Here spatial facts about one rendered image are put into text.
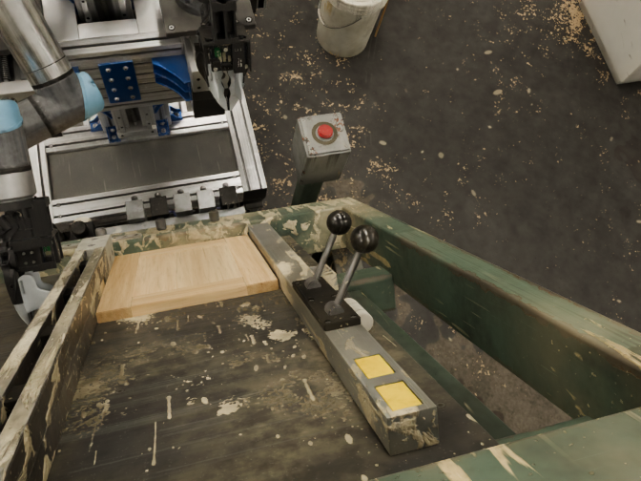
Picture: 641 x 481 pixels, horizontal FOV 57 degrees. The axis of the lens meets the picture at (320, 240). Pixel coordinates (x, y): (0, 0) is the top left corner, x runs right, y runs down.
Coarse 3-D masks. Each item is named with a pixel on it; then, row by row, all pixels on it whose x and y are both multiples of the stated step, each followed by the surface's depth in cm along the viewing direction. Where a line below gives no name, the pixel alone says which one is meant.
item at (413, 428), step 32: (256, 224) 143; (288, 256) 112; (288, 288) 97; (352, 352) 68; (384, 352) 67; (352, 384) 65; (384, 384) 60; (416, 384) 59; (384, 416) 54; (416, 416) 54; (416, 448) 55
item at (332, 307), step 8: (352, 232) 77; (360, 232) 76; (368, 232) 76; (376, 232) 77; (352, 240) 77; (360, 240) 76; (368, 240) 76; (376, 240) 76; (360, 248) 76; (368, 248) 76; (360, 256) 77; (352, 264) 77; (352, 272) 78; (344, 280) 78; (344, 288) 78; (328, 304) 78; (336, 304) 78; (328, 312) 77; (336, 312) 77
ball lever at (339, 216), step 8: (328, 216) 88; (336, 216) 87; (344, 216) 87; (328, 224) 88; (336, 224) 87; (344, 224) 87; (336, 232) 88; (344, 232) 88; (328, 240) 89; (328, 248) 89; (320, 264) 89; (320, 272) 89; (312, 280) 89
